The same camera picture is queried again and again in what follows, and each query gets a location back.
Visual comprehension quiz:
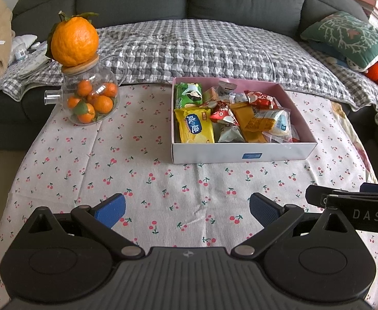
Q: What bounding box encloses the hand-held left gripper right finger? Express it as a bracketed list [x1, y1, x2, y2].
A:
[231, 192, 359, 260]

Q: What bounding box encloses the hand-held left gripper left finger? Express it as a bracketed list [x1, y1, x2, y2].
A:
[15, 193, 145, 260]

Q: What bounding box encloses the pink cardboard box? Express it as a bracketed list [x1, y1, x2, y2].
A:
[171, 77, 318, 164]

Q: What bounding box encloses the white packet chocolate print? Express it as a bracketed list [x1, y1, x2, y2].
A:
[217, 124, 246, 143]

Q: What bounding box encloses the long white blue bread packet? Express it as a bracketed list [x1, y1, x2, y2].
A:
[254, 108, 291, 136]

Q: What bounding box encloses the gold bar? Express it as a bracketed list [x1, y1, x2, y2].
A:
[230, 102, 275, 143]

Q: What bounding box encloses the red white snack packet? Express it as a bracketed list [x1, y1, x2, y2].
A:
[208, 101, 239, 126]

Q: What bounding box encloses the yellow cracker packet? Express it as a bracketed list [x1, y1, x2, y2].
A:
[174, 107, 215, 144]

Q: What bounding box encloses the white packet black print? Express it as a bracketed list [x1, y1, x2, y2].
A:
[229, 91, 249, 104]

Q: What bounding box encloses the orange white bar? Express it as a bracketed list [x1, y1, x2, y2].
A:
[203, 87, 221, 103]

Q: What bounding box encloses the silver foil packet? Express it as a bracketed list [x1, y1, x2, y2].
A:
[217, 81, 238, 95]

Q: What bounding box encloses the green snack packet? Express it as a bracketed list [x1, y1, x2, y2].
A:
[174, 83, 203, 110]

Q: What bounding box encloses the cherry print tablecloth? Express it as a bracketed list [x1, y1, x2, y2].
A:
[0, 82, 378, 310]

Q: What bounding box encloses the large flower print cloth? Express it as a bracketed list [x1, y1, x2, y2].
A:
[331, 100, 378, 184]

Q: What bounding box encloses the pile of small tangerines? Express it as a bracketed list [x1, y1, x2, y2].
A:
[66, 80, 119, 124]

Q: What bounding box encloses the white plush toy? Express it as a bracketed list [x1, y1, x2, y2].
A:
[345, 57, 368, 72]

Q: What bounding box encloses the wooden jar lid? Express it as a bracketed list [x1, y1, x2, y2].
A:
[61, 55, 100, 75]

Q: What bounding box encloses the blue cushion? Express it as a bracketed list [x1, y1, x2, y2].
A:
[308, 40, 348, 60]

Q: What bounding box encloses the green branch print pillow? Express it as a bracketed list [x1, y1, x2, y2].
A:
[300, 11, 378, 72]

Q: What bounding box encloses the large orange with leaves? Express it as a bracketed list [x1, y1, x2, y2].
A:
[46, 11, 100, 68]

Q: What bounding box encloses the grey checkered quilt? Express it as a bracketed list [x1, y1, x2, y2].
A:
[2, 19, 378, 136]

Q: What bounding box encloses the white bundle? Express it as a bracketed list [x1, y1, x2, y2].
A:
[11, 34, 48, 63]

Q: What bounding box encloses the dark grey sofa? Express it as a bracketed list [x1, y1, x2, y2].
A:
[0, 0, 378, 151]

